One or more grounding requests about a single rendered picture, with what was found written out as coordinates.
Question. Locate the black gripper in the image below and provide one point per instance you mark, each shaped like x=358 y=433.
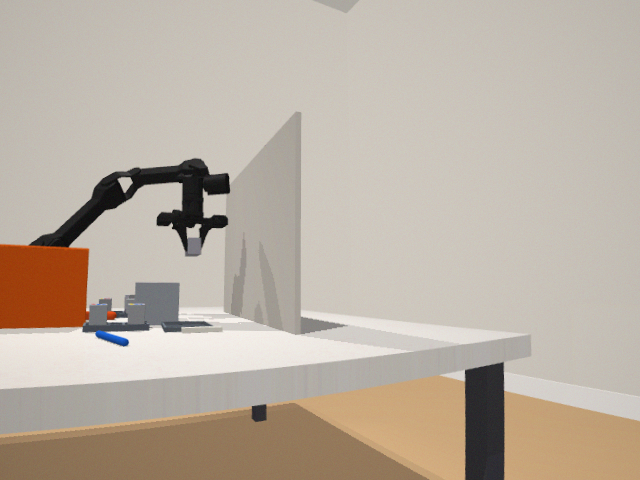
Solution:
x=192 y=210

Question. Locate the blue cylinder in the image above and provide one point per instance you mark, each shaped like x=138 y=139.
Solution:
x=112 y=338

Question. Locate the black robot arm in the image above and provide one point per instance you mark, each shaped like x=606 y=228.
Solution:
x=108 y=194

